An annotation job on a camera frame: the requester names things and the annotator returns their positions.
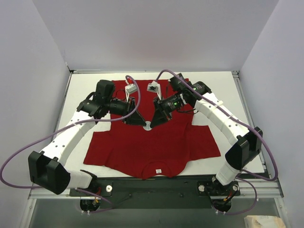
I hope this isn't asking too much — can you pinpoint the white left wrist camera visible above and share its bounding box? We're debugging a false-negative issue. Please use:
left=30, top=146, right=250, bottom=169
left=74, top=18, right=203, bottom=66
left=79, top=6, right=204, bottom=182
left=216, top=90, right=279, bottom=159
left=124, top=80, right=138, bottom=102

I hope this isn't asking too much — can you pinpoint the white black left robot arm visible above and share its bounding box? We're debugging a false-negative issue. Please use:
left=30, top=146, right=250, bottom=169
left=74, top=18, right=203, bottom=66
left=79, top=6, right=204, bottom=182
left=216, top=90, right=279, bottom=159
left=28, top=76, right=146, bottom=196

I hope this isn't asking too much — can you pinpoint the round painted brooch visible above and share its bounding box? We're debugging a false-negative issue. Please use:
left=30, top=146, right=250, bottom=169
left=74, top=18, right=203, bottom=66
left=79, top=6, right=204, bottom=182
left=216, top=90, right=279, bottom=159
left=143, top=121, right=152, bottom=131

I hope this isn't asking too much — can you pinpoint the beige foam block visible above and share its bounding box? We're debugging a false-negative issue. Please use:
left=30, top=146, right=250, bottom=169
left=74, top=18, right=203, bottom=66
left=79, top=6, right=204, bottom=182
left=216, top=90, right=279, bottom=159
left=244, top=215, right=286, bottom=228

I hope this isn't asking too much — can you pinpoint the aluminium table edge rail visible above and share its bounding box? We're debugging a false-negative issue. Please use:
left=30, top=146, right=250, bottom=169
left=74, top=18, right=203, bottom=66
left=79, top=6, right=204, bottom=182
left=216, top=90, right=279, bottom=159
left=70, top=69, right=240, bottom=75

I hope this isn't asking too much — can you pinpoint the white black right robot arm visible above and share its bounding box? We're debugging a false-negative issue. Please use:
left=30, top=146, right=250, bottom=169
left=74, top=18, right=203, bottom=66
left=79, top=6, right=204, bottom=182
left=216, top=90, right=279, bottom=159
left=147, top=74, right=263, bottom=186

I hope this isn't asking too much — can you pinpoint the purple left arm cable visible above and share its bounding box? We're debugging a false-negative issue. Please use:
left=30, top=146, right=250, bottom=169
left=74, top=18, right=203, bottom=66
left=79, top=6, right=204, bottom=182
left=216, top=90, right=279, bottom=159
left=0, top=75, right=143, bottom=213

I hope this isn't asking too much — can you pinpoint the red t-shirt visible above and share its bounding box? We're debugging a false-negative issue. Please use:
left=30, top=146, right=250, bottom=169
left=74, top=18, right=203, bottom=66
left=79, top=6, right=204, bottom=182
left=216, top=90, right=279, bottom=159
left=82, top=79, right=221, bottom=179

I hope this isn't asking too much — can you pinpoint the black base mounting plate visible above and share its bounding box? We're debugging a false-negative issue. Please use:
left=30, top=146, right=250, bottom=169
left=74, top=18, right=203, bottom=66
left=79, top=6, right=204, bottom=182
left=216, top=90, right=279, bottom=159
left=68, top=175, right=240, bottom=199

